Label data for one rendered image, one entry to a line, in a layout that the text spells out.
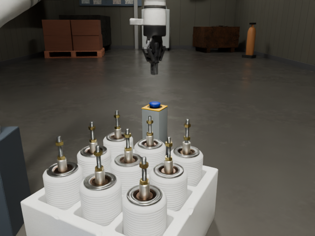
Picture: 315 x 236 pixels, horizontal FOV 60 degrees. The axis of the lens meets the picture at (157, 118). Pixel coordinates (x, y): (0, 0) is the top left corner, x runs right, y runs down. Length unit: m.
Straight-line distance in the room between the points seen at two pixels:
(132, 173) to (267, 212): 0.51
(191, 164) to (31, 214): 0.42
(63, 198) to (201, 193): 0.34
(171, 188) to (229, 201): 0.42
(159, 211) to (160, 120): 0.45
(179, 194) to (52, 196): 0.30
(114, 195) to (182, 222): 0.16
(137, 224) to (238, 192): 0.59
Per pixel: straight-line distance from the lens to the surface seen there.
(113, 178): 0.66
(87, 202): 0.65
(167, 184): 0.65
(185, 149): 0.77
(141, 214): 0.57
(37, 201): 0.76
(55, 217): 0.70
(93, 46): 5.61
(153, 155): 0.80
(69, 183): 0.70
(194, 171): 0.77
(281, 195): 1.13
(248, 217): 0.99
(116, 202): 0.65
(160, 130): 0.98
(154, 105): 0.96
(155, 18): 0.91
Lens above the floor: 0.59
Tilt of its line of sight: 19 degrees down
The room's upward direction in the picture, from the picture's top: straight up
